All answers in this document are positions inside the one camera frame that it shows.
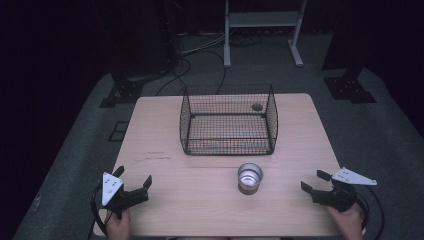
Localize person's left hand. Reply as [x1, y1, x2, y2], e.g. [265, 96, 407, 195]
[105, 208, 132, 240]

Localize black floor cables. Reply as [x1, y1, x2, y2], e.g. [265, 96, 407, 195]
[155, 31, 264, 97]

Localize person's right hand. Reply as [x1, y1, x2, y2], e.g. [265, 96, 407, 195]
[325, 201, 365, 240]

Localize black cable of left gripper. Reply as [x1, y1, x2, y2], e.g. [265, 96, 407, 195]
[87, 181, 114, 240]

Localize white metal table frame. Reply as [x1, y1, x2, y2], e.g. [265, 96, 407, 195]
[223, 0, 308, 69]

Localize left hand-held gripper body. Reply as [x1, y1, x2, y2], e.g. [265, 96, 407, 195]
[100, 171, 150, 220]

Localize black stand base plate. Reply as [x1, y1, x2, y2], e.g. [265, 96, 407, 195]
[323, 66, 378, 104]
[99, 73, 145, 109]

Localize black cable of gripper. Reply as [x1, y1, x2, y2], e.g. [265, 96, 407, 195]
[87, 181, 114, 240]
[355, 185, 386, 240]

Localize black wire mesh basket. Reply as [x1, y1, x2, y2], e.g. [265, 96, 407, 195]
[179, 83, 279, 156]

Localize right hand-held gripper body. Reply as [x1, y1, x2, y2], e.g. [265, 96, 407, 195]
[310, 166, 378, 213]

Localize silver metal cup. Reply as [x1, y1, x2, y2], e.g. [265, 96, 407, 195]
[237, 162, 264, 196]

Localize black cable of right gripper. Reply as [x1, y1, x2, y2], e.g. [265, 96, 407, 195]
[355, 185, 386, 240]

